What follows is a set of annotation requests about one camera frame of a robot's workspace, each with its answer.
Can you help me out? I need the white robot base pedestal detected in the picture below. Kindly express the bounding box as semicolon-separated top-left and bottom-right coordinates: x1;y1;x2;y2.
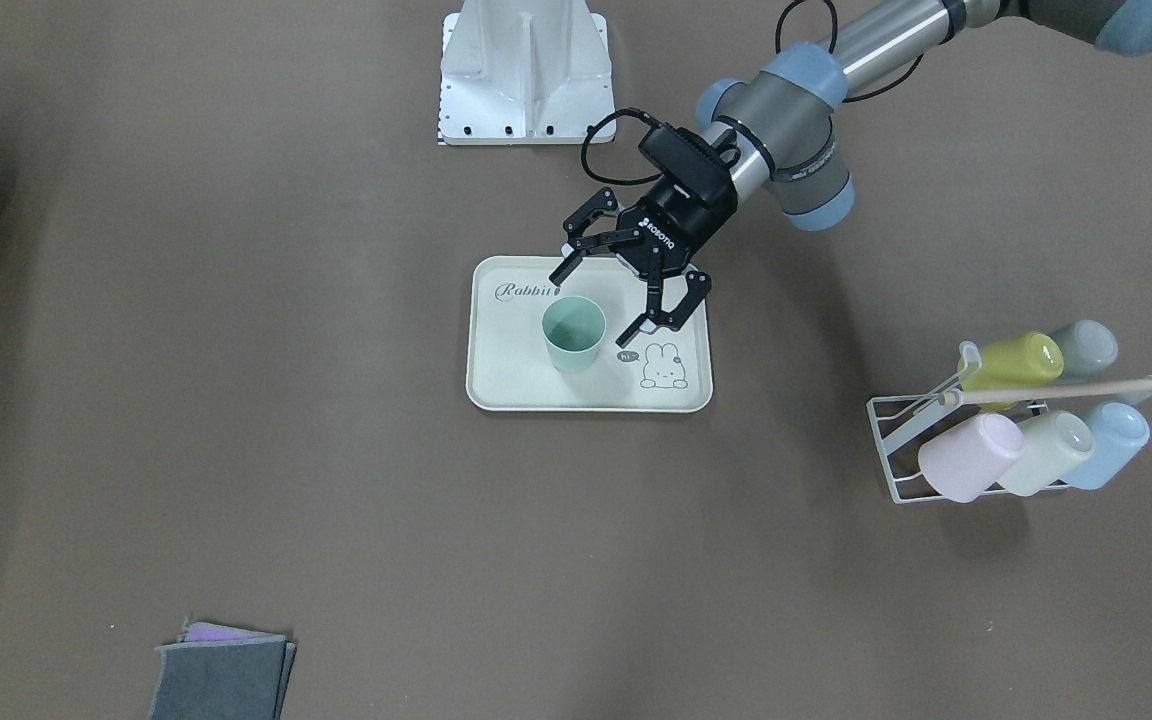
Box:
435;1;614;146

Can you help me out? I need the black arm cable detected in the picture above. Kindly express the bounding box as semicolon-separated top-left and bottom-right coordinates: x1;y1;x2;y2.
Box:
581;0;927;183

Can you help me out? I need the green plastic cup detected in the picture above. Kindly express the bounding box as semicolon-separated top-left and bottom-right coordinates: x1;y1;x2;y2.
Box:
541;296;607;373

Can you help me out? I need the cream rabbit tray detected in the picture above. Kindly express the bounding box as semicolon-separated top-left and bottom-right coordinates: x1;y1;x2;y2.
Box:
467;255;713;414

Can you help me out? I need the pink plastic cup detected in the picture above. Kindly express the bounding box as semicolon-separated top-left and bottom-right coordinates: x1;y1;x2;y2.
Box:
916;414;1025;503

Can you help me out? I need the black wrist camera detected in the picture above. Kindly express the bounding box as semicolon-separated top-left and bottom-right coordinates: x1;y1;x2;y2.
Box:
637;123;736;206

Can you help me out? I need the grey plastic cup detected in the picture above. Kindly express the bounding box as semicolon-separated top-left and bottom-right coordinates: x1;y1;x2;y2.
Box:
1047;319;1119;386

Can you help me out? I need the blue plastic cup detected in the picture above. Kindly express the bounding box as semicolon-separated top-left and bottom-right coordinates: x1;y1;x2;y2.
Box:
1062;401;1151;488

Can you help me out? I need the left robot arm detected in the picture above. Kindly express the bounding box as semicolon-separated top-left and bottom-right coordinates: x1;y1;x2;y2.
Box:
608;1;1152;347

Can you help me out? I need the grey folded cloth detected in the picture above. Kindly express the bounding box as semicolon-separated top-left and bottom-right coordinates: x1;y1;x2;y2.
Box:
147;621;297;719

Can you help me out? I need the white wire cup rack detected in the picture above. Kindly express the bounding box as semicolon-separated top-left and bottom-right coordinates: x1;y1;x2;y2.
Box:
867;341;1056;503

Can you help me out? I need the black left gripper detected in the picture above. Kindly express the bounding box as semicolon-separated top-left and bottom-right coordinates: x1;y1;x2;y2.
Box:
550;179;738;347

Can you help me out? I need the yellow plastic cup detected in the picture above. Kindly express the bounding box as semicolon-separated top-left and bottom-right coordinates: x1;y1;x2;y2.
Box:
961;331;1064;391

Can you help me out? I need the cream plastic cup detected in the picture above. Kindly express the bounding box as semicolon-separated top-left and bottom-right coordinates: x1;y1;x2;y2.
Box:
996;410;1094;497

